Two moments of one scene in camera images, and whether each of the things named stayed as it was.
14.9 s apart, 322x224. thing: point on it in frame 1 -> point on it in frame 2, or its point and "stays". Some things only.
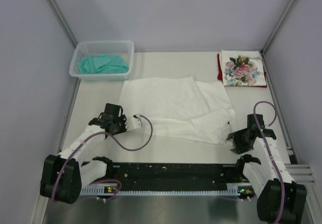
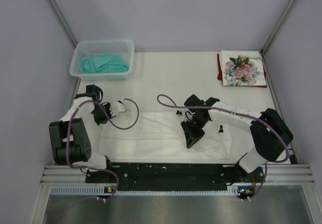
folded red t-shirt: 220,74 stays
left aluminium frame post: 58,13 stays
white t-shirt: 199,111 -> 159,136
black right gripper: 239,147 -> 191,137
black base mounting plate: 176,176 stays
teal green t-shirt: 103,64 stays
